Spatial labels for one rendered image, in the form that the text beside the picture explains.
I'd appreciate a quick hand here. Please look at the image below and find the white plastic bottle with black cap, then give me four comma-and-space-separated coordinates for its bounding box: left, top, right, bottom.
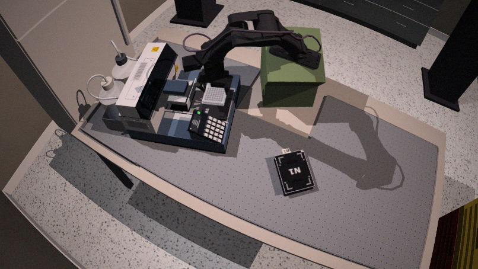
112, 53, 137, 84

